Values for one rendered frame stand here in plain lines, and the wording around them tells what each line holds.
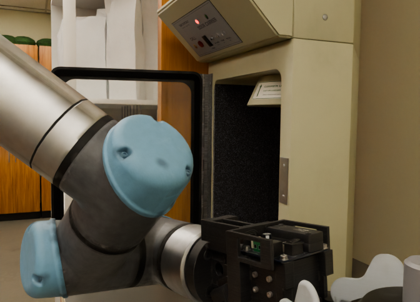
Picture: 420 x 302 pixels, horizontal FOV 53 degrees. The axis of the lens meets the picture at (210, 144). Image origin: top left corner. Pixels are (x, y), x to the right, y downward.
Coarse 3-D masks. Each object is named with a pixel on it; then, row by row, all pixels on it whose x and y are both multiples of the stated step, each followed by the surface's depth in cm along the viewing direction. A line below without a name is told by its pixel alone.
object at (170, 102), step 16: (80, 80) 83; (96, 80) 83; (112, 80) 84; (96, 96) 84; (112, 96) 84; (128, 96) 85; (144, 96) 86; (160, 96) 86; (176, 96) 87; (112, 112) 84; (128, 112) 85; (144, 112) 86; (160, 112) 87; (176, 112) 88; (176, 128) 88; (64, 208) 84; (176, 208) 89
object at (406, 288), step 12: (408, 264) 25; (408, 276) 25; (384, 288) 28; (396, 288) 28; (408, 288) 25; (360, 300) 27; (372, 300) 27; (384, 300) 27; (396, 300) 27; (408, 300) 25
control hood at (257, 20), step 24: (192, 0) 69; (216, 0) 64; (240, 0) 59; (264, 0) 58; (288, 0) 60; (168, 24) 84; (240, 24) 64; (264, 24) 60; (288, 24) 60; (240, 48) 71
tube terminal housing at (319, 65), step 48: (336, 0) 63; (288, 48) 62; (336, 48) 64; (288, 96) 62; (336, 96) 64; (288, 144) 62; (336, 144) 65; (288, 192) 62; (336, 192) 65; (336, 240) 66
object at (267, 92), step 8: (264, 80) 74; (272, 80) 72; (280, 80) 72; (256, 88) 76; (264, 88) 73; (272, 88) 72; (280, 88) 71; (256, 96) 74; (264, 96) 72; (272, 96) 71; (280, 96) 70; (248, 104) 76; (256, 104) 73; (264, 104) 72; (272, 104) 71; (280, 104) 70
